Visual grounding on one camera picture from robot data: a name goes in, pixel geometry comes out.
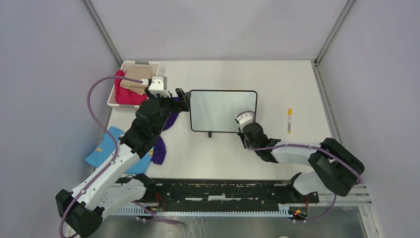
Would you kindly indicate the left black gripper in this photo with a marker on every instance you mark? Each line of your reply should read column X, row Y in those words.
column 184, row 104

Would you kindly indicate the black framed whiteboard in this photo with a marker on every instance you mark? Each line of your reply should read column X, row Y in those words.
column 214, row 111

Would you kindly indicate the white marker pen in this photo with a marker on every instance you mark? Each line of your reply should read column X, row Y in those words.
column 289, row 125

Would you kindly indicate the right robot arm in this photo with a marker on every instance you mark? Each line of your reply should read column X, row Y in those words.
column 334, row 168

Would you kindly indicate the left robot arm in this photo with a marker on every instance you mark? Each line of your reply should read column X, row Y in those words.
column 86, row 206

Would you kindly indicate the beige cloth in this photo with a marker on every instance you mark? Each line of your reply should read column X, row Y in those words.
column 138, row 73

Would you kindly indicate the red cloth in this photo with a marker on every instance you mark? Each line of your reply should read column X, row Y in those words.
column 124, row 96

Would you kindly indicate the purple cloth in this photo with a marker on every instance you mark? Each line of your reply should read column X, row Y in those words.
column 159, row 153

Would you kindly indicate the white plastic basket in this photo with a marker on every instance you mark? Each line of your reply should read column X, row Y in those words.
column 123, row 107

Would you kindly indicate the blue patterned cloth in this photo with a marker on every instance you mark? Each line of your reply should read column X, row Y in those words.
column 106, row 148

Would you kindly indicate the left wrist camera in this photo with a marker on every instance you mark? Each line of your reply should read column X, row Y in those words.
column 159, row 83

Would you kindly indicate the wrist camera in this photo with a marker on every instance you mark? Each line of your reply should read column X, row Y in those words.
column 159, row 83
column 244, row 119

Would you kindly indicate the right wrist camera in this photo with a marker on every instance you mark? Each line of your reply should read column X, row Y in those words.
column 244, row 119

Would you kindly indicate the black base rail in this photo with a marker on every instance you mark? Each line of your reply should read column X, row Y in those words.
column 223, row 195

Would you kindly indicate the white cable duct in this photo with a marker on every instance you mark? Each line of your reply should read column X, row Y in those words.
column 135, row 210

